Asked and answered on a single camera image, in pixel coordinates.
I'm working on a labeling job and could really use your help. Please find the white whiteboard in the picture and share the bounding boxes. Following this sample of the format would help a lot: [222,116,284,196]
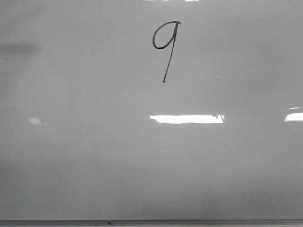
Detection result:
[0,0,303,226]

